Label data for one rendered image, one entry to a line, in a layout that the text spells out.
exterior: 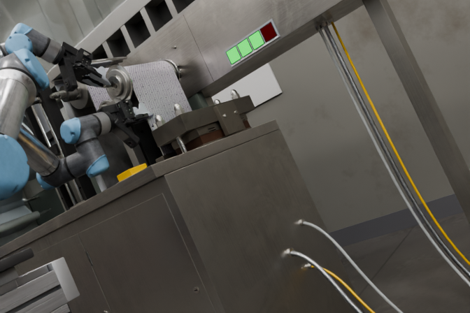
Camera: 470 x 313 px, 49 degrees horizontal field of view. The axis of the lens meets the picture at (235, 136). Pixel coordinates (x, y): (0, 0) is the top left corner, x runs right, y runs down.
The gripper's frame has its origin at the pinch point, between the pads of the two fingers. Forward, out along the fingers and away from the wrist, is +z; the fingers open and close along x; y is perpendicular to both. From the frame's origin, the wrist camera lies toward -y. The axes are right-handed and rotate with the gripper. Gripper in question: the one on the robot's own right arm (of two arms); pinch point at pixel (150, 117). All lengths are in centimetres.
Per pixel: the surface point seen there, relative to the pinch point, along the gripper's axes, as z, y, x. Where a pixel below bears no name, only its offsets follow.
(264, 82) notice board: 173, 17, 64
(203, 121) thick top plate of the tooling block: 3.0, -10.6, -20.0
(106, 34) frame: 30, 50, 37
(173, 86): 17.6, 9.3, -0.2
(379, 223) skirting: 176, -101, 31
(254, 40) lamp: 29.4, 9.6, -35.3
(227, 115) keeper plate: 13.6, -11.5, -22.0
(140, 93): -0.1, 9.4, -0.2
